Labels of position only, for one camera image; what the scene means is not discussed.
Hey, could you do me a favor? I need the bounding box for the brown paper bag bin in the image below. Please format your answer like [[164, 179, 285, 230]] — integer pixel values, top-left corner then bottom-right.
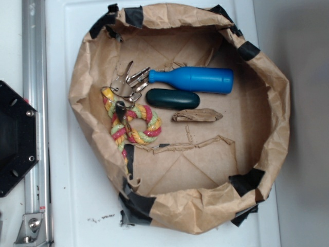
[[68, 3, 290, 234]]

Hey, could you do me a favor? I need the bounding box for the dark green oval object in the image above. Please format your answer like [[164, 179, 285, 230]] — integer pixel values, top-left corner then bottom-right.
[[145, 89, 200, 110]]

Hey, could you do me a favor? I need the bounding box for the silver key bunch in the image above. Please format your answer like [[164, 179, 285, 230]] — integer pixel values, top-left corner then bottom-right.
[[101, 61, 150, 124]]

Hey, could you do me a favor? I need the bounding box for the blue plastic bottle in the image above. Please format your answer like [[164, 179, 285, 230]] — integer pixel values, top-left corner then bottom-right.
[[149, 67, 233, 94]]

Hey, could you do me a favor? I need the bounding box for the white tray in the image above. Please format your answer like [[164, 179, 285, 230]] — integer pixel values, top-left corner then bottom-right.
[[45, 1, 281, 246]]

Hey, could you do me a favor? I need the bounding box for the colourful rope ring toy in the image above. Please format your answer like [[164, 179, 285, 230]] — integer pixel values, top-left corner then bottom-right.
[[103, 96, 162, 174]]

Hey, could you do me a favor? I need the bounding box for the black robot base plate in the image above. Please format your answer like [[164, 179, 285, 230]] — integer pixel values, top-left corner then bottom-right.
[[1, 81, 38, 198]]

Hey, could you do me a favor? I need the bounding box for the aluminium frame rail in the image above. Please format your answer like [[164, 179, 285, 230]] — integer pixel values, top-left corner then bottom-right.
[[15, 1, 53, 246]]

